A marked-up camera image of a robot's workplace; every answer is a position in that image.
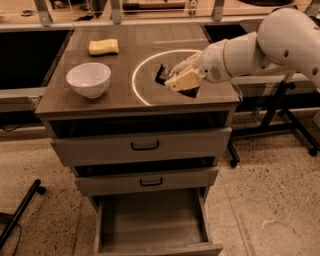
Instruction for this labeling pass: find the yellow sponge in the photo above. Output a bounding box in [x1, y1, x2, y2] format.
[89, 39, 119, 55]

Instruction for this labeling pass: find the white ceramic bowl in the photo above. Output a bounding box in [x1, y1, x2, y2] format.
[66, 62, 111, 99]

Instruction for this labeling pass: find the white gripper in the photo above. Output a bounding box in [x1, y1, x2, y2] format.
[165, 39, 231, 92]

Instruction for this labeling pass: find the black stand leg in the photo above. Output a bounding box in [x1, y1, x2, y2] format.
[0, 179, 46, 249]

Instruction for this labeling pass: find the drawer with handle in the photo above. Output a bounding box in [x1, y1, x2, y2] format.
[52, 128, 231, 167]
[75, 167, 218, 196]

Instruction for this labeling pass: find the wooden drawer cabinet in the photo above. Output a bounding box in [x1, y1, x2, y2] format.
[35, 22, 242, 256]

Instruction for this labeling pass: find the open bottom drawer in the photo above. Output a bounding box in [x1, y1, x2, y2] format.
[94, 188, 223, 256]

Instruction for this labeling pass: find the top drawer with handle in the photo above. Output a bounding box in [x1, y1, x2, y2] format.
[52, 128, 231, 167]

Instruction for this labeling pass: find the middle drawer with handle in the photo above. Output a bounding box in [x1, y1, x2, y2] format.
[75, 167, 218, 196]

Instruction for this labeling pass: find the dark rxbar chocolate bar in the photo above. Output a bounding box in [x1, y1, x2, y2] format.
[155, 64, 199, 98]

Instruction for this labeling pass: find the black side table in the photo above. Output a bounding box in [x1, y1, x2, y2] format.
[228, 18, 320, 168]

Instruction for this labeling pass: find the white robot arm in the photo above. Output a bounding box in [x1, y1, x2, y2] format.
[165, 8, 320, 92]

